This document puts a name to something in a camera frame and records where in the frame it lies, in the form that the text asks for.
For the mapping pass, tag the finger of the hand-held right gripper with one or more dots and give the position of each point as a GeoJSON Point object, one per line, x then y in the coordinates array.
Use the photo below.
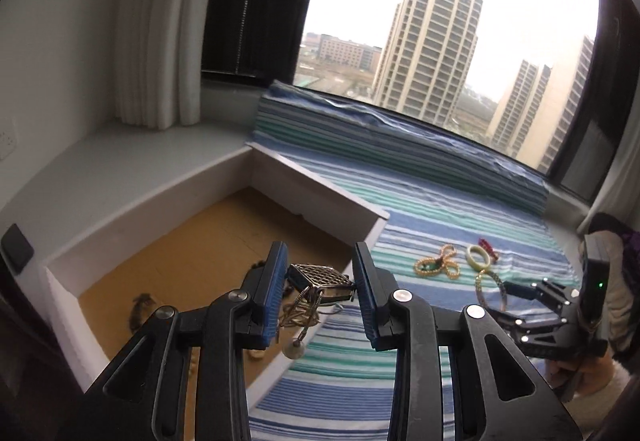
{"type": "Point", "coordinates": [540, 336]}
{"type": "Point", "coordinates": [545, 296]}

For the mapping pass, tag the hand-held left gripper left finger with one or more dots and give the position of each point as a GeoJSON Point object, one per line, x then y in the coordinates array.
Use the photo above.
{"type": "Point", "coordinates": [272, 293]}

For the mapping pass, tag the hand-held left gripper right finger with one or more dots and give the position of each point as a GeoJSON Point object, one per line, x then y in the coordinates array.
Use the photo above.
{"type": "Point", "coordinates": [364, 301]}

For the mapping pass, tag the thin gold bangle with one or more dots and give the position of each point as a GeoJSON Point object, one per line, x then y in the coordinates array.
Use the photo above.
{"type": "Point", "coordinates": [501, 286]}

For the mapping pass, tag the long white cardboard box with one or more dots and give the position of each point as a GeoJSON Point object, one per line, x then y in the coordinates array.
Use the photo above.
{"type": "Point", "coordinates": [200, 231]}

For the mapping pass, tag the person's leg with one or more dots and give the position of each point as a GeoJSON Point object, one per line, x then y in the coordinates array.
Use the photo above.
{"type": "Point", "coordinates": [619, 281]}

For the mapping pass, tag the blue green striped bed sheet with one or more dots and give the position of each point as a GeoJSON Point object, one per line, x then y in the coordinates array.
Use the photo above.
{"type": "Point", "coordinates": [400, 231]}

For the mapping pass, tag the pale jade bangle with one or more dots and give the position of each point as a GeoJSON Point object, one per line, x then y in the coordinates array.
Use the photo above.
{"type": "Point", "coordinates": [470, 257]}

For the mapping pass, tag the striped long cushion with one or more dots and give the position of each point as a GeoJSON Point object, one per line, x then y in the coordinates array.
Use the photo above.
{"type": "Point", "coordinates": [400, 146]}

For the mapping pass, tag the low wide building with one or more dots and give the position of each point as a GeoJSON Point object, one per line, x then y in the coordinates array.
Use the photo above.
{"type": "Point", "coordinates": [345, 51]}

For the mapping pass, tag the black flat device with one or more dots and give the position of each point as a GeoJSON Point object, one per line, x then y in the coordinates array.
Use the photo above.
{"type": "Point", "coordinates": [17, 248]}

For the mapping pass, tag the tall beige tower building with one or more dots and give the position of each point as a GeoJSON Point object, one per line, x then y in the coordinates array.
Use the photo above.
{"type": "Point", "coordinates": [430, 36]}

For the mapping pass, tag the white wall socket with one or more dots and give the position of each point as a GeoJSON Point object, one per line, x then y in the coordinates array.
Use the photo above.
{"type": "Point", "coordinates": [6, 141]}

